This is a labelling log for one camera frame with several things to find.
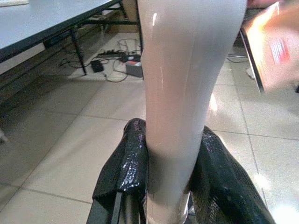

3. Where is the black power strip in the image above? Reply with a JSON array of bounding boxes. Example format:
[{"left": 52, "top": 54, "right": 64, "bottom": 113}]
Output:
[{"left": 96, "top": 51, "right": 127, "bottom": 59}]

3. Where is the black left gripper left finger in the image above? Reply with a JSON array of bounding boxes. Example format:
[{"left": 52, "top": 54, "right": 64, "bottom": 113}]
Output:
[{"left": 86, "top": 118, "right": 149, "bottom": 224}]

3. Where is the grey battery box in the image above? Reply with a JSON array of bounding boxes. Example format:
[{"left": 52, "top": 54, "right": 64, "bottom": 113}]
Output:
[{"left": 125, "top": 61, "right": 143, "bottom": 78}]

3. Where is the black power adapter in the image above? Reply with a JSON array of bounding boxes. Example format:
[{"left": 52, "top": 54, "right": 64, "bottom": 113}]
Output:
[{"left": 90, "top": 60, "right": 104, "bottom": 73}]

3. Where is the shiny metal cabinet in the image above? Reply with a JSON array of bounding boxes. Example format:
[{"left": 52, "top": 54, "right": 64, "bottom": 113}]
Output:
[{"left": 239, "top": 0, "right": 299, "bottom": 94}]

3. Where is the grey folding table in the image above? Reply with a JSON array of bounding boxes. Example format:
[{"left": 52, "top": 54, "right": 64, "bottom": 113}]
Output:
[{"left": 0, "top": 0, "right": 143, "bottom": 103}]

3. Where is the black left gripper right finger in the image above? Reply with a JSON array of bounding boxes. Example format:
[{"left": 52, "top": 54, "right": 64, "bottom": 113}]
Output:
[{"left": 188, "top": 126, "right": 276, "bottom": 224}]

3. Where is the white cable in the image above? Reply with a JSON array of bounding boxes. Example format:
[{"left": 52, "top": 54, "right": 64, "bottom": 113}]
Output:
[{"left": 101, "top": 58, "right": 128, "bottom": 83}]

